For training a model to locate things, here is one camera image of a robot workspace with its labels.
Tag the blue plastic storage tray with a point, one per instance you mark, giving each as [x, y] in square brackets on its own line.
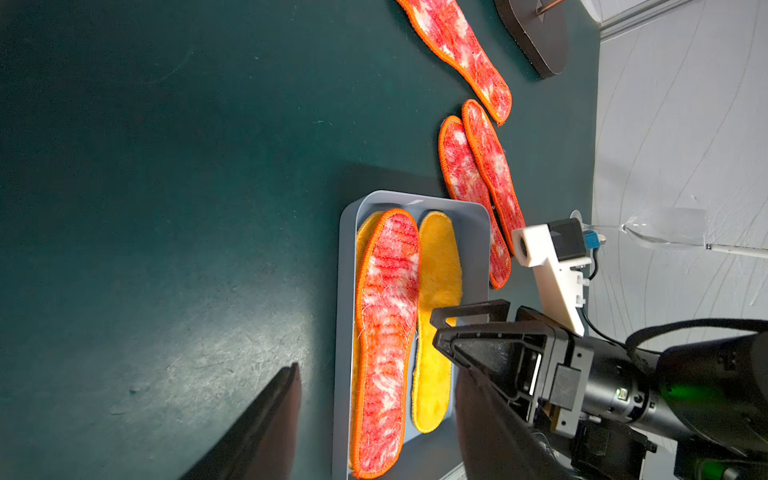
[454, 239]

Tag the bronze scroll jewelry stand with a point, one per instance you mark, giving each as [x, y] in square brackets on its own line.
[539, 28]

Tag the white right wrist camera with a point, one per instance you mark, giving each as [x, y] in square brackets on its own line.
[557, 253]

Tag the red insole under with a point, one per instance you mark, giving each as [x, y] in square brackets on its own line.
[464, 183]

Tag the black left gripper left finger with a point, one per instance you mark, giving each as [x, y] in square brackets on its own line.
[261, 444]

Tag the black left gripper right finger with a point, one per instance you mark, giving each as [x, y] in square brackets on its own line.
[494, 442]

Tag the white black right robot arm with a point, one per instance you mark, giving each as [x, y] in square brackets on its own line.
[710, 398]

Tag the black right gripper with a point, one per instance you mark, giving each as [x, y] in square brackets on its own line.
[531, 361]

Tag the red insole top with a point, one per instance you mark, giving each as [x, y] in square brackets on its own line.
[443, 27]

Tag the red insole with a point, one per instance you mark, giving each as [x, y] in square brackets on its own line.
[493, 168]
[386, 306]
[443, 27]

